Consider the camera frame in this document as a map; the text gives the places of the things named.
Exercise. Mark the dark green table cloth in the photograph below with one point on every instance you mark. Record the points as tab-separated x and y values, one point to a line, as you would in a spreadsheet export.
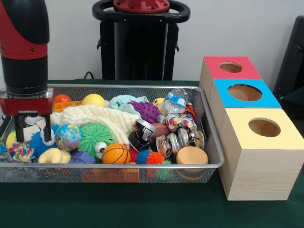
297	101
142	209

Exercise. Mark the silver mesh bin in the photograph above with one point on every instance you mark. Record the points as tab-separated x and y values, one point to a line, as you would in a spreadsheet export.
166	174

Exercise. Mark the purple spiky ball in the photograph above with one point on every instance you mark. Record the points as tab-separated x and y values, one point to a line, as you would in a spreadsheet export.
145	110

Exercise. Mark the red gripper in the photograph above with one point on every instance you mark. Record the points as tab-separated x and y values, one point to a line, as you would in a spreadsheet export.
28	105

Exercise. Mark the plain yellow ball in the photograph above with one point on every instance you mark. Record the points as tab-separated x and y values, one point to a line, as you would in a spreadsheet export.
93	100

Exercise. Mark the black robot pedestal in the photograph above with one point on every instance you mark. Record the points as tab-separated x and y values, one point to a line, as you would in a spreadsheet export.
140	47

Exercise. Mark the blue puffer toy with eyes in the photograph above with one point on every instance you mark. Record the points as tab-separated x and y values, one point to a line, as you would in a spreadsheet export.
35	143

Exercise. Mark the orange round foam disc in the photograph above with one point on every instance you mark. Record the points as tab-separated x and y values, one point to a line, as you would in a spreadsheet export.
192	155

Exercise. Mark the wooden box with three holes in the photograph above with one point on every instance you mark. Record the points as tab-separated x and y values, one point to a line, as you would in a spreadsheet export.
261	171

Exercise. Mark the cream knitted cloth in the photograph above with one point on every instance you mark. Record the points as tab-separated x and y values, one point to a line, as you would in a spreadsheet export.
99	116

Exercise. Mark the black monitor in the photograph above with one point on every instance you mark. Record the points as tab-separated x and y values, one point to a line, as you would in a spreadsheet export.
292	54

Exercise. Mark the globe print ball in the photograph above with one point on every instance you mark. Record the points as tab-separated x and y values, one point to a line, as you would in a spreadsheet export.
68	137

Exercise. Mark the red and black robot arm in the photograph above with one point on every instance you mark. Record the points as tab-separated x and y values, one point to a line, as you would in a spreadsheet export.
23	47

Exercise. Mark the orange toy basketball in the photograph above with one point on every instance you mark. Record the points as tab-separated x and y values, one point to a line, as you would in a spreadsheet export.
116	154

